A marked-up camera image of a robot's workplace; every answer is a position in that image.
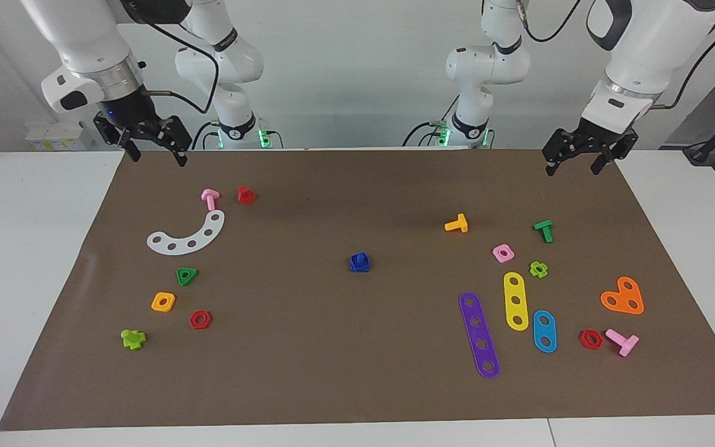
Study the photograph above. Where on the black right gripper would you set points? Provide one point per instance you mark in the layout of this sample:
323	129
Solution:
131	115

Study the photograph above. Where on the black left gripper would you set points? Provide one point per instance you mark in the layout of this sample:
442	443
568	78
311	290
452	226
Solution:
587	136

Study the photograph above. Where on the blue square plastic nut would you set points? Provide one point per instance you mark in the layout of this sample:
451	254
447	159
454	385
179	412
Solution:
355	266

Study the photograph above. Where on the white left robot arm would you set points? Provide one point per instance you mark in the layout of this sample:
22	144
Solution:
649	43

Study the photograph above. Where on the dark green plastic bolt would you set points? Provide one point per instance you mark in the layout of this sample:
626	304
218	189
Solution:
544	228

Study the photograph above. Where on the small pink plastic bolt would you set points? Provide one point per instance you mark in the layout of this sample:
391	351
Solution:
210	200

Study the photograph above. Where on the white curved five-hole plate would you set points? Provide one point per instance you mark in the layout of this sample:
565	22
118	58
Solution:
200	238

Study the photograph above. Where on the red plastic bolt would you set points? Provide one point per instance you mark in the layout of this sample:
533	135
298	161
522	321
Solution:
246	196

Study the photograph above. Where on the white box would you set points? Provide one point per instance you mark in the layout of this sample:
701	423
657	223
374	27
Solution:
53	133

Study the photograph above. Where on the pink square plastic nut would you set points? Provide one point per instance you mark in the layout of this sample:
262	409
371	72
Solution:
511	256

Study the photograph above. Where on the lime green cross nut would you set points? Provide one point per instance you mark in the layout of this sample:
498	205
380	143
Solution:
533	269

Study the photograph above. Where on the green triangular plastic nut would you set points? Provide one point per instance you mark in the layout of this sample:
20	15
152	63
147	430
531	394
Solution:
192	274

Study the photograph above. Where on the orange plastic bolt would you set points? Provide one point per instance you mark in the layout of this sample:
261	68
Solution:
457	225

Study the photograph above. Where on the orange angled three-hole plate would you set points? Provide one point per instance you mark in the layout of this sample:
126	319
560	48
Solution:
623	298

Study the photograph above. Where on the yellow three-hole plate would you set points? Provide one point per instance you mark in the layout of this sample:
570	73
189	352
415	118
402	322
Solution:
514	292

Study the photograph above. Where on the orange square plastic nut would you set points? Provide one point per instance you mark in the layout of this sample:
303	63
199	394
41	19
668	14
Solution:
171	304

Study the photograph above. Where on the blue two-hole plate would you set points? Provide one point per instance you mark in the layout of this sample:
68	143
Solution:
544	331

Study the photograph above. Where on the red hexagonal plastic nut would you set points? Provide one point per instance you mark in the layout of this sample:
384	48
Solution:
583	341
207	321

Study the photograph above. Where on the purple four-hole plate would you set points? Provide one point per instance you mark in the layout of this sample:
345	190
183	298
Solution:
473	313

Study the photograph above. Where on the large pink plastic bolt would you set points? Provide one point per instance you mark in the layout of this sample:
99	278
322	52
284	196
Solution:
625	343

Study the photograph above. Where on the lime green plastic bolt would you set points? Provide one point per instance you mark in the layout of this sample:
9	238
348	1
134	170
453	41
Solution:
133	339

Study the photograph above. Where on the brown table mat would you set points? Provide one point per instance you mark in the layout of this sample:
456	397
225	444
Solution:
357	372

